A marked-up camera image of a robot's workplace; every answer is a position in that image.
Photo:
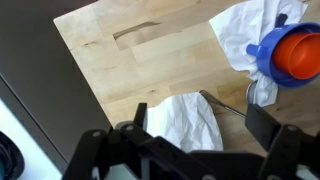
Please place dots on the white crumpled napkin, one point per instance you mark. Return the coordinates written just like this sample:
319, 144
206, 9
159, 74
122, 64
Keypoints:
187, 121

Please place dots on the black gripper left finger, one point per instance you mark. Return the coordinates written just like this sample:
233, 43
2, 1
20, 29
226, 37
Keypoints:
140, 118

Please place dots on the orange plastic cup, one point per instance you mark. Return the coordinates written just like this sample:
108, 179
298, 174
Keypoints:
298, 55

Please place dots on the white crumpled paper towel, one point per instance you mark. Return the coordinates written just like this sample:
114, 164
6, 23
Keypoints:
247, 23

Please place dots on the blue plastic funnel bowl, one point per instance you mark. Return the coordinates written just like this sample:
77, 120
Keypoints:
263, 53

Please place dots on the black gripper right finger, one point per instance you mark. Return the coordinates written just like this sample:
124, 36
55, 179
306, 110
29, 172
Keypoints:
261, 125

